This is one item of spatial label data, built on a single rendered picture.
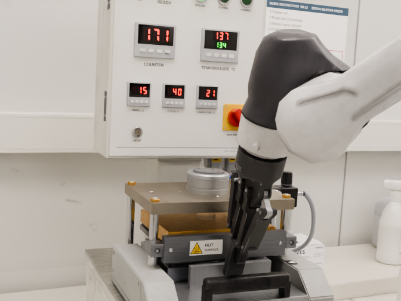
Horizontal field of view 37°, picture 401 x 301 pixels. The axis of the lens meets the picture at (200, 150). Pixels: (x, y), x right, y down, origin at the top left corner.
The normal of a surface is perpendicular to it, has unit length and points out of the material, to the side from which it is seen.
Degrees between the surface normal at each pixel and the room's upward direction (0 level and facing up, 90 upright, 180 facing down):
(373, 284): 90
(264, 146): 108
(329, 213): 90
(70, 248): 90
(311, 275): 41
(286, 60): 98
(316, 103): 79
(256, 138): 103
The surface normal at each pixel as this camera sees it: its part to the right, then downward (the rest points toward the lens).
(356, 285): 0.42, 0.14
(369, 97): -0.31, 0.25
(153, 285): 0.28, -0.66
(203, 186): -0.16, 0.11
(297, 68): 0.29, 0.40
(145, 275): 0.05, -0.99
